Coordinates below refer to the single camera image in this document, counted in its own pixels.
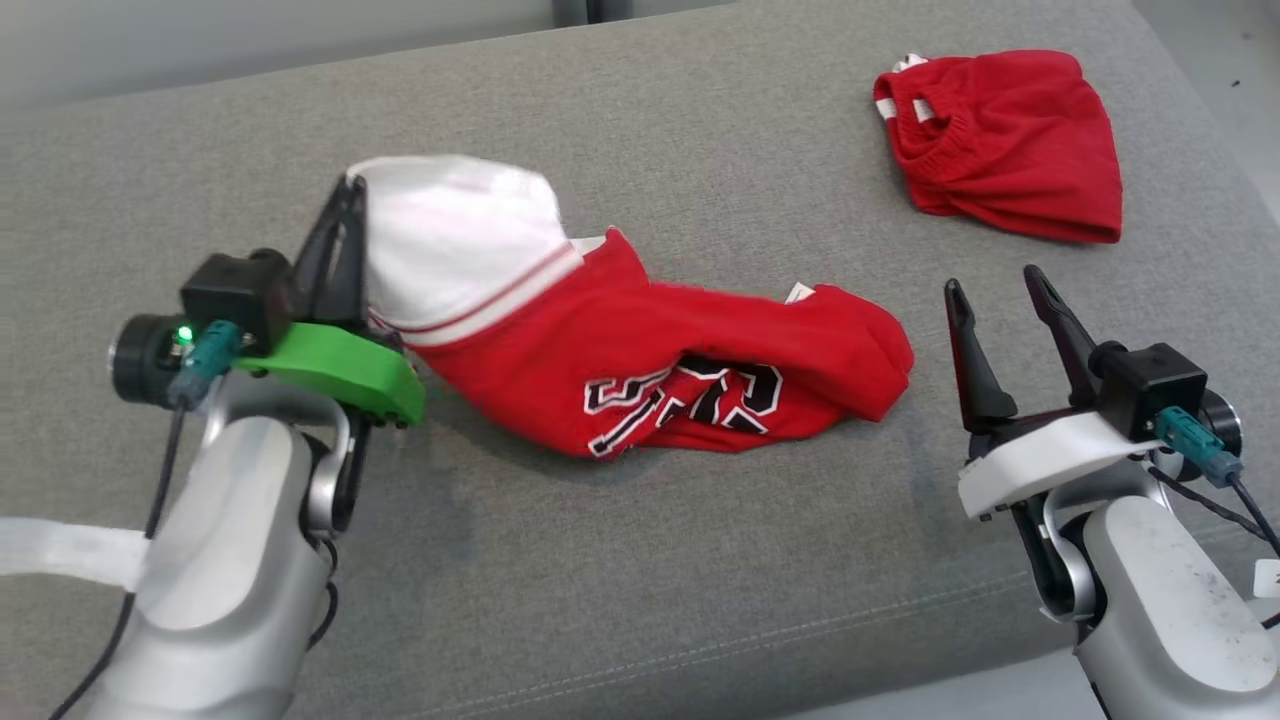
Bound black right camera cable, teal plug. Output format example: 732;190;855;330
1155;407;1280;549

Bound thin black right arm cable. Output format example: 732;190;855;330
1140;465;1280;536

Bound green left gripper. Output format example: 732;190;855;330
232;176;428;426

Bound black left camera cable, teal plug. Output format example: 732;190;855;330
45;320;244;720

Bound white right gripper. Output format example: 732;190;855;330
944;265;1166;521

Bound white tape flag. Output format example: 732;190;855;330
0;517;151;591

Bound black camera cable, teal plug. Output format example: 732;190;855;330
1155;407;1280;549
45;320;244;720

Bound red jersey with white sleeves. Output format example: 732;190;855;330
345;155;914;461

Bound grey fabric sofa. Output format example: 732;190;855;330
0;0;1280;720

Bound red shorts with white stripe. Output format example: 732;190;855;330
873;50;1123;245

